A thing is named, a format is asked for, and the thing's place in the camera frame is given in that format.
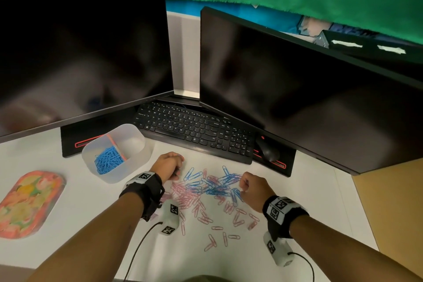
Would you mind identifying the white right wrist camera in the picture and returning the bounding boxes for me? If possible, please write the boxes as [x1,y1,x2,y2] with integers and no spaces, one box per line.
[263,231,295,267]

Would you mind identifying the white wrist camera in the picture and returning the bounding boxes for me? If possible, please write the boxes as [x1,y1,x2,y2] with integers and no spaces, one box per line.
[263,231,295,267]
[160,200,180,236]

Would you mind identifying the right wristband with marker tags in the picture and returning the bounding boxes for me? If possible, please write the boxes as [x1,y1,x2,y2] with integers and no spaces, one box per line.
[263,196,310,241]

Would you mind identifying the person's left forearm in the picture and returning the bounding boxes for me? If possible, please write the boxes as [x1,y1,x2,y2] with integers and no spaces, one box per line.
[26,192,145,282]

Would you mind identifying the blue partition panel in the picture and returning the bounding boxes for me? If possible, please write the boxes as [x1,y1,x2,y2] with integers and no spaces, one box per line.
[165,0,303,34]

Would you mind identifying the black equipment white labels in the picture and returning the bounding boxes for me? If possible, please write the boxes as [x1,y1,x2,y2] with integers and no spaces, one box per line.
[315,30,423,82]

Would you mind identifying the left wristband with marker tags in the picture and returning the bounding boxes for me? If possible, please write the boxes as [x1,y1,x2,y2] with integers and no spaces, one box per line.
[119,171,165,221]

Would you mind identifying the black keyboard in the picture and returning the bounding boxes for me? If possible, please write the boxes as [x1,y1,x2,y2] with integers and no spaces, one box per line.
[133,100,257,165]

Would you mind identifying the black computer mouse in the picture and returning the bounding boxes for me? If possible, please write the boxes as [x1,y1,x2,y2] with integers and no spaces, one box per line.
[256,136,281,163]

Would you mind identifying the translucent plastic divided container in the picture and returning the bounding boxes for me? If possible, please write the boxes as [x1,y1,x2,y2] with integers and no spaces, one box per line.
[82,123,155,184]

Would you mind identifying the person's right hand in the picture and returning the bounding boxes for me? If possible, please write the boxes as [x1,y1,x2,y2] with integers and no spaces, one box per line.
[239,172,277,214]

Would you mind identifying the black computer monitor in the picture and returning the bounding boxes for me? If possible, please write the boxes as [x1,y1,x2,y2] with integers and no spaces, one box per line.
[0,0,175,144]
[200,7,423,176]

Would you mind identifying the wristband with marker tags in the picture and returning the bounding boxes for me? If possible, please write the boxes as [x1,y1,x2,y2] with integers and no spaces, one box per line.
[263,196,310,241]
[119,171,165,221]

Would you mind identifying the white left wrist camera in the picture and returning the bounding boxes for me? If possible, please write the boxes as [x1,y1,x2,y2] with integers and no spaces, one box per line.
[160,200,180,236]

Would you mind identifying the person's left hand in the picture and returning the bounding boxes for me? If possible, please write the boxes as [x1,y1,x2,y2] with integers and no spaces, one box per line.
[150,152,185,184]

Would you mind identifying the floral orange tin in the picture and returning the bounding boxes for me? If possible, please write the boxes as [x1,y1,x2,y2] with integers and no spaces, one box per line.
[0,170,67,239]

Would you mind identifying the pile of blue pink paperclips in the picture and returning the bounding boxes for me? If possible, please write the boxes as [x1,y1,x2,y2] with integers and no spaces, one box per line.
[162,165,262,252]

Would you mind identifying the black camera cable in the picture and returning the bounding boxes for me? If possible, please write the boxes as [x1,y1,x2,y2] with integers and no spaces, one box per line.
[124,222,163,282]
[287,252,315,282]

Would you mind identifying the person's right forearm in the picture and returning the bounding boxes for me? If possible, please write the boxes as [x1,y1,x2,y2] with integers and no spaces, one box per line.
[290,215,423,282]

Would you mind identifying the heap of sorted blue paperclips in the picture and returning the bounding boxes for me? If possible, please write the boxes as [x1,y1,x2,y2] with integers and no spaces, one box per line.
[95,146,125,175]

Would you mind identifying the black red-trimmed desk mat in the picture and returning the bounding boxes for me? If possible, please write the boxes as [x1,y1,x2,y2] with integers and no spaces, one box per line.
[60,106,138,159]

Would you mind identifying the black left camera cable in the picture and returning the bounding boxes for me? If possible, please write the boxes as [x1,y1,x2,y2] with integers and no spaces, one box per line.
[124,222,163,282]

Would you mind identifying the black right camera cable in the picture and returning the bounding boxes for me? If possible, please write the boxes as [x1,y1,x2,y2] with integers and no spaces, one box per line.
[287,252,315,282]

